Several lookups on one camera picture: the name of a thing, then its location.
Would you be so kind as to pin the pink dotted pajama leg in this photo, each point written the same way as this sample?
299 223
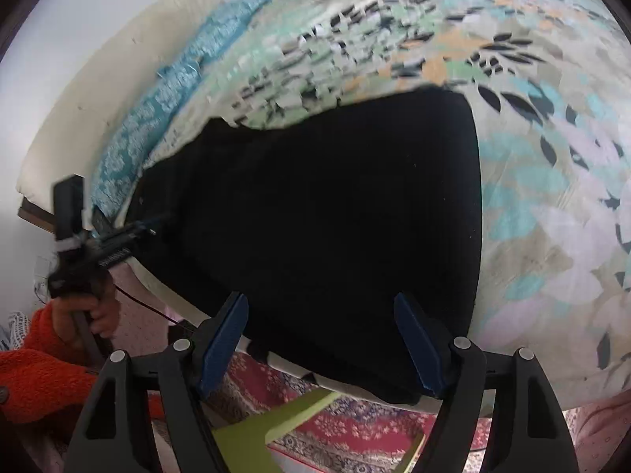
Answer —
598 432

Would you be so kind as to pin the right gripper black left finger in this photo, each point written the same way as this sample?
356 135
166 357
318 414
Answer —
114 432

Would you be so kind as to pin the person's left hand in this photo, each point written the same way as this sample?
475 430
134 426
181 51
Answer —
104 311

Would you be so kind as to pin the floral leaf print bedspread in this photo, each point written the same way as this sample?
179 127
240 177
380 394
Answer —
548 82

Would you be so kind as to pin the cream padded headboard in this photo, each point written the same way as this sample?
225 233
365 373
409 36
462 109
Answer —
94 103

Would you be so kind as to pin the teal damask pillow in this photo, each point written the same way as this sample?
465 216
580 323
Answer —
149 119

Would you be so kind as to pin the red patterned rug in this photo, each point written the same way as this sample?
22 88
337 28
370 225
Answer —
250 388

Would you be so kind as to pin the black pants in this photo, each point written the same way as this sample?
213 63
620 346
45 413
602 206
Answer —
339 230

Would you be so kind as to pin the lime green stool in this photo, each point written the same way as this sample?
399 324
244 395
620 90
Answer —
276 433

